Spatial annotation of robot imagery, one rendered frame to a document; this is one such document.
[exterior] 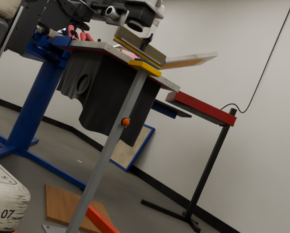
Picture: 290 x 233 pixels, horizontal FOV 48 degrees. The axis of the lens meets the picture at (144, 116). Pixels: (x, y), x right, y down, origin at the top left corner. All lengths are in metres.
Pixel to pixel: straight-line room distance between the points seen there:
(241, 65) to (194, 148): 1.18
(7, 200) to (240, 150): 2.90
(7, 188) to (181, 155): 3.24
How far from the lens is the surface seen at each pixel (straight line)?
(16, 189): 1.28
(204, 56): 2.99
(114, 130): 1.64
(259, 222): 3.48
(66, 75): 2.22
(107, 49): 1.76
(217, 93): 4.25
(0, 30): 1.10
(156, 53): 2.08
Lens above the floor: 0.65
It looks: 2 degrees up
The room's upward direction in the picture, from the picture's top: 24 degrees clockwise
